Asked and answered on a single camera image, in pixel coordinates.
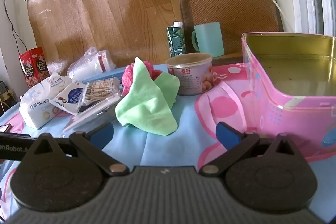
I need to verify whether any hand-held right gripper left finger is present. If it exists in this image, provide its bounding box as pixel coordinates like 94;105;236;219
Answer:
33;123;130;176

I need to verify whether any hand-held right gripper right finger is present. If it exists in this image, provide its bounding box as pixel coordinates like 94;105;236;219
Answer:
199;122;306;176

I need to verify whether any green cloth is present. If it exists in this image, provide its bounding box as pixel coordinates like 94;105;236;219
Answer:
115;57;180;136

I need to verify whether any pink tin box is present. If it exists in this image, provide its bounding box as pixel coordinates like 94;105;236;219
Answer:
241;32;336;163

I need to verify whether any pink knitted cloth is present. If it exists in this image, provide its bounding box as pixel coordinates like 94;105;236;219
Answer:
121;59;163;96

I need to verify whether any clear cotton swab box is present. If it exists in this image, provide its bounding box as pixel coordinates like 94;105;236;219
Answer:
62;77;122;132

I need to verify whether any white tissue pack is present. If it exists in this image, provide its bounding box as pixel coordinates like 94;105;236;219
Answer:
19;72;72;130

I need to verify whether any blue and white packet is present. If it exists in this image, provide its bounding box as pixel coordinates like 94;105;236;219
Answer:
51;81;88;116

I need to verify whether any printed blanket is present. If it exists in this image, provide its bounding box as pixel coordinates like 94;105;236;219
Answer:
0;61;336;214

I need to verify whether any clear plastic bag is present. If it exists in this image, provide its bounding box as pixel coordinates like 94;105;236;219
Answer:
67;47;117;81

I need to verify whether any red cereal box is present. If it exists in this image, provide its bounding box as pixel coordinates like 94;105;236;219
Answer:
19;47;50;89

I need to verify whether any mint green cup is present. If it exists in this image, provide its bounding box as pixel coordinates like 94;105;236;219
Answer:
191;22;225;58

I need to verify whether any toothpaste tube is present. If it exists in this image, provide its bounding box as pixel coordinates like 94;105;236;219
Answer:
167;21;187;57

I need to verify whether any brown woven mat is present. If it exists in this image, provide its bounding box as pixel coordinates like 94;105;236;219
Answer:
179;0;284;59

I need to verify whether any wood-pattern vinyl sheet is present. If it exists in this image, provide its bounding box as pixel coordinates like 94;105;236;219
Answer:
26;0;196;83

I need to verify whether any thin black cable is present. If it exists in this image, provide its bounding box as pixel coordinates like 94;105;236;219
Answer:
0;0;29;54

